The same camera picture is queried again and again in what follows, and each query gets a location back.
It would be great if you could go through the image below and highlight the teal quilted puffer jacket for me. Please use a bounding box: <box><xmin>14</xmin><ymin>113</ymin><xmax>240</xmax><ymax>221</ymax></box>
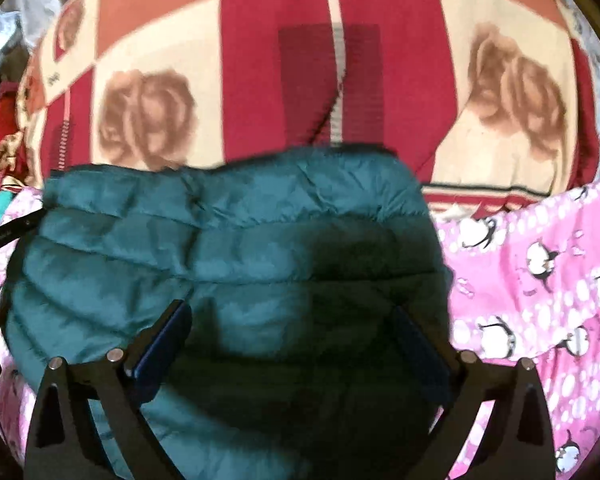
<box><xmin>2</xmin><ymin>146</ymin><xmax>451</xmax><ymax>479</ymax></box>

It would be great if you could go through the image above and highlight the red clothes pile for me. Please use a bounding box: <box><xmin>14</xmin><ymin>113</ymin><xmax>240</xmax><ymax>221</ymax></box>
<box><xmin>0</xmin><ymin>82</ymin><xmax>31</xmax><ymax>192</ymax></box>

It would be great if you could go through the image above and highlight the pink penguin bed sheet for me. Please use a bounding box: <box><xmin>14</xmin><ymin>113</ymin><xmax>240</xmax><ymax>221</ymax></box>
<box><xmin>0</xmin><ymin>176</ymin><xmax>600</xmax><ymax>480</ymax></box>

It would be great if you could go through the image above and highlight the red cream rose blanket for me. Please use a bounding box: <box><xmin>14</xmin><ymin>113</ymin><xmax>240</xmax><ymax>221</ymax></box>
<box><xmin>18</xmin><ymin>0</ymin><xmax>600</xmax><ymax>216</ymax></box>

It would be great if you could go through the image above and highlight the grey cloth at top left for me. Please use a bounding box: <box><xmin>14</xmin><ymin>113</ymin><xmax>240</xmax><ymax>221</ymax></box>
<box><xmin>0</xmin><ymin>0</ymin><xmax>102</xmax><ymax>68</ymax></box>

